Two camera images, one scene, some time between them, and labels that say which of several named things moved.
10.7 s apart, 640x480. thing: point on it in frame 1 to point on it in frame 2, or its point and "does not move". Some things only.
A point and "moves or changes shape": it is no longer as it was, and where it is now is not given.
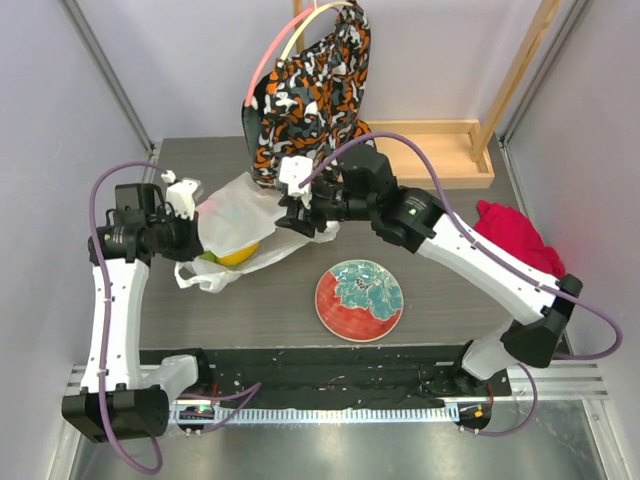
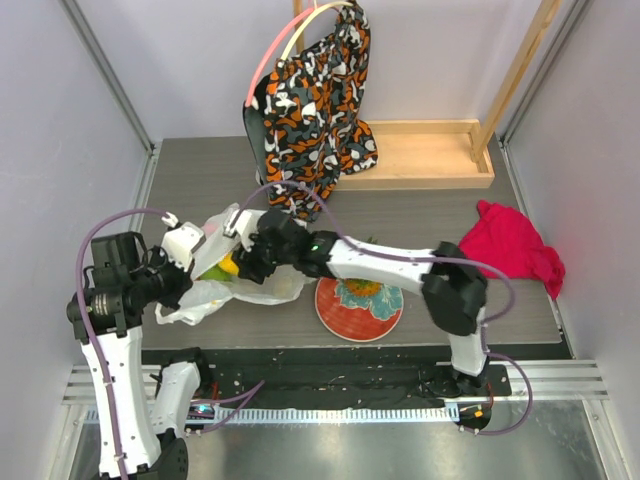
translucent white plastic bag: [245, 213] moves or changes shape
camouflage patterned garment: [308, 105] does not move
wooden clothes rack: [462, 149] does not move
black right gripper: [298, 216] to [255, 257]
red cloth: [516, 236] does not move
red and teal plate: [359, 300] does not move
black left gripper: [192, 245] to [183, 280]
